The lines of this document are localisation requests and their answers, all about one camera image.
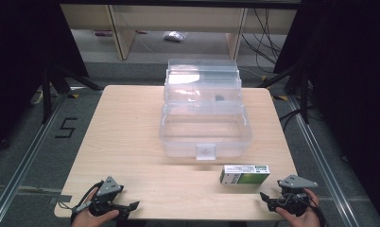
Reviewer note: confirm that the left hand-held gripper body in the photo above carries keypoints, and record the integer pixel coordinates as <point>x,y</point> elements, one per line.
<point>107,189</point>

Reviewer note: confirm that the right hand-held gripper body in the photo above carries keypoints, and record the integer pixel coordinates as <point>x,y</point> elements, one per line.
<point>293,192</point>

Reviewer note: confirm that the green and white carton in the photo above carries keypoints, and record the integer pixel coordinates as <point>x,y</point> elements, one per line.
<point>245,177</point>

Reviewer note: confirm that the clear plastic storage box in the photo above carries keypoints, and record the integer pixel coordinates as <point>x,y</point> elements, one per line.
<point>207,142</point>

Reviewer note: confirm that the person's right hand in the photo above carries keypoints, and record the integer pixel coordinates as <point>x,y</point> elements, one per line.
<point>300,220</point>

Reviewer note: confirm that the person's left hand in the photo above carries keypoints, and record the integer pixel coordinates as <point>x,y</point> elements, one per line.
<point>93,219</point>

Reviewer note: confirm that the black metal stand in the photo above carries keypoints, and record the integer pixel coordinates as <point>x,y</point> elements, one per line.
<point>47,94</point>
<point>304,94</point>

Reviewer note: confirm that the clear plastic bag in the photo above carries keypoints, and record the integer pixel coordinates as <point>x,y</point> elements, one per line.
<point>175,36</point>

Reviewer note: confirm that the metal floor rail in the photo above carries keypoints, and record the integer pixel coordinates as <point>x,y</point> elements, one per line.
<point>320,151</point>
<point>24,164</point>

